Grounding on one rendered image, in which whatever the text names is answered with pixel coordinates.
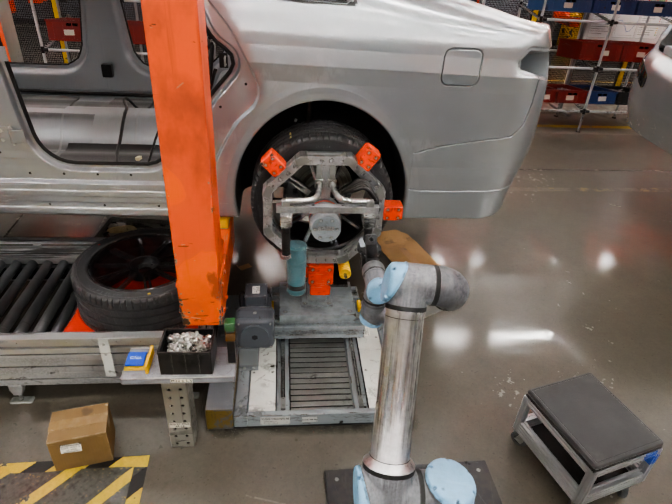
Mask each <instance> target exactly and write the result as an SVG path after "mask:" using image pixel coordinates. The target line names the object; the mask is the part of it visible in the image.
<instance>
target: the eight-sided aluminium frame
mask: <svg viewBox="0 0 672 504"><path fill-rule="evenodd" d="M320 159H322V161H320ZM330 160H331V161H330ZM357 163H358V161H357V158H356V156H355V155H354V154H353V153H352V152H346V151H344V152H333V151H307V150H305V151H299V152H298V153H297V154H295V155H294V156H293V157H292V158H291V159H290V160H289V161H288V162H287V163H286V169H285V170H284V171H282V172H281V173H280V174H279V175H278V176H277V177H276V178H275V177H273V176H271V177H270V178H269V179H267V181H266V182H265V183H264V184H263V192H262V196H263V234H264V235H265V236H266V237H267V239H269V240H271V241H272V242H273V243H274V244H275V245H277V246H278V247H279V248H280V249H281V250H282V233H281V232H280V231H279V230H278V229H276V228H275V227H274V226H273V222H272V193H273V192H274V191H275V190H276V189H277V188H278V187H280V186H281V185H282V184H283V183H284V182H285V181H286V180H287V179H288V178H290V177H291V176H292V175H293V174H294V173H295V172H296V171H297V170H299V169H300V168H301V167H302V166H303V165H317V164H322V165H339V166H349V167H350V168H351V169H352V170H353V171H354V172H355V173H356V174H357V175H358V176H359V177H360V178H361V179H365V180H367V181H368V182H369V183H370V184H371V186H372V187H373V189H374V191H375V193H377V196H378V199H379V206H380V212H379V214H375V216H376V224H375V228H373V232H372V234H376V236H377V237H379V236H380V235H381V231H382V229H381V228H382V219H383V211H384V202H385V198H386V197H385V194H386V191H385V188H384V186H383V185H382V183H381V182H380V181H379V180H378V179H377V178H376V177H375V176H374V175H373V174H372V173H371V172H370V171H369V172H368V171H366V170H365V169H364V168H363V167H361V166H360V165H359V164H357ZM363 235H364V231H363V232H362V233H361V234H360V235H359V236H357V237H356V238H355V239H354V240H352V241H351V242H350V243H349V244H347V245H346V246H345V247H344V248H342V249H341V250H307V263H338V264H341V263H346V262H347V261H349V260H350V259H351V258H352V257H353V256H355V255H356V254H357V253H358V251H357V245H358V242H359V239H360V238H363Z"/></svg>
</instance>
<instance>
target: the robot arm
mask: <svg viewBox="0 0 672 504"><path fill-rule="evenodd" d="M357 251H358V252H359V253H360V254H361V256H362V260H361V259H360V267H361V271H362V274H363V279H364V283H365V290H364V295H363V300H362V305H361V309H360V316H359V318H360V321H361V323H362V324H363V325H365V326H366V327H369V328H378V327H380V326H381V325H382V324H384V331H383V340H382V350H381V359H380V368H379V378H378V387H377V397H376V406H375V415H374V425H373V434H372V444H371V451H370V452H368V453H367V454H366V455H364V457H363V463H362V465H356V466H355V467H354V471H353V499H354V504H474V501H475V496H476V485H475V482H474V479H473V477H472V476H471V474H470V473H469V472H468V471H467V469H466V468H465V467H463V466H462V465H461V464H459V463H458V462H456V461H454V460H451V459H445V458H439V459H435V460H433V461H432V462H431V463H430V464H429V465H428V466H427V468H426V469H417V468H415V464H414V462H413V461H412V460H411V458H410V447H411V438H412V429H413V420H414V411H415V401H416V392H417V383H418V374H419V365H420V355H421V346H422V337H423V328H424V319H425V318H426V317H428V316H430V315H432V314H435V313H437V312H439V311H441V310H442V311H454V310H456V309H458V308H460V307H462V306H463V305H464V304H465V303H466V301H467V299H468V296H469V285H468V282H467V280H466V279H465V277H464V276H463V275H462V274H461V273H460V272H458V271H456V270H454V269H452V268H449V267H446V266H441V265H429V264H419V263H409V262H406V261H405V262H392V263H390V264H389V265H388V267H387V269H386V271H385V268H384V265H383V264H382V263H381V262H380V261H379V259H380V258H379V256H380V253H381V246H380V244H379V243H378V242H377V236H376V234H366V235H365V243H364V240H363V238H360V239H359V242H358V245H357Z"/></svg>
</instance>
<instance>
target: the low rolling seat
mask: <svg viewBox="0 0 672 504"><path fill-rule="evenodd" d="M530 409H531V410H532V411H533V413H530V414H529V411H530ZM513 428H514V429H516V430H514V431H513V432H512V433H511V438H512V440H513V442H514V443H515V444H517V445H519V446H525V445H526V444H527V445H528V447H529V448H530V449H531V450H532V452H533V453H534V454H535V455H536V457H537V458H538V459H539V461H540V462H541V463H542V464H543V466H544V467H545V468H546V469H547V471H548V472H549V473H550V474H551V476H552V477H553V478H554V479H555V481H556V482H557V483H558V484H559V486H560V487H561V488H562V489H563V491H564V492H565V493H566V494H567V496H568V497H569V498H570V500H569V501H568V504H587V503H589V502H592V501H594V500H597V499H600V498H602V497H605V496H607V495H610V494H612V493H615V492H616V493H617V495H618V497H621V498H626V497H627V495H628V491H629V488H630V486H633V485H635V484H638V483H640V482H643V481H644V480H645V478H646V477H647V475H648V473H649V472H650V470H651V468H652V467H653V465H654V463H655V462H656V460H657V458H658V457H659V455H660V454H661V452H662V450H663V449H662V445H663V444H664V442H663V440H662V439H661V438H660V437H658V436H657V435H656V434H655V433H654V432H653V431H652V430H651V429H650V428H649V427H648V426H647V425H646V424H645V423H644V422H643V421H642V420H640V419H639V418H638V417H637V416H636V415H635V414H634V413H633V412H632V411H631V410H630V409H629V408H628V407H627V406H626V405H625V404H624V403H622V402H621V401H620V400H619V399H618V398H617V397H616V396H615V395H614V394H613V393H612V392H611V391H610V390H609V389H608V388H607V387H606V386H605V385H603V384H602V383H601V382H600V381H599V380H598V379H597V378H596V377H595V376H594V375H593V374H592V373H585V374H582V375H578V376H575V377H571V378H568V379H564V380H561V381H557V382H554V383H550V384H547V385H543V386H540V387H536V388H533V389H530V390H529V391H528V394H526V395H524V397H523V400H522V403H521V406H520V408H519V411H518V414H517V417H516V420H515V422H514V425H513ZM640 461H642V462H641V463H640Z"/></svg>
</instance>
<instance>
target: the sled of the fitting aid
mask: <svg viewBox="0 0 672 504"><path fill-rule="evenodd" d="M279 288H280V287H271V293H272V307H273V309H274V312H275V339H297V338H358V337H364V332H365V325H363V324H362V323H361V321H360V318H359V316H360V309H361V302H360V299H359V294H358V289H357V286H351V291H352V296H353V302H354V307H355V312H356V319H355V321H312V322H279Z"/></svg>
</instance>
